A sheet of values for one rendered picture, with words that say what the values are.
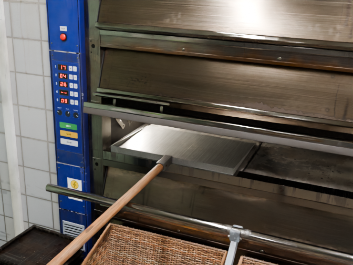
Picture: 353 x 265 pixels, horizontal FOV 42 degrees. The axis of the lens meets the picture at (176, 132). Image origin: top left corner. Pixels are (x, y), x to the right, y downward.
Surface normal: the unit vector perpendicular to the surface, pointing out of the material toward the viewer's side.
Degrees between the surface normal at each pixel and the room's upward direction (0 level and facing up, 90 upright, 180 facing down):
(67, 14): 90
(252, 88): 70
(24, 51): 90
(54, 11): 90
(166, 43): 90
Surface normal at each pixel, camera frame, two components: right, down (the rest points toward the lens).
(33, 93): -0.38, 0.30
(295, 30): -0.35, -0.04
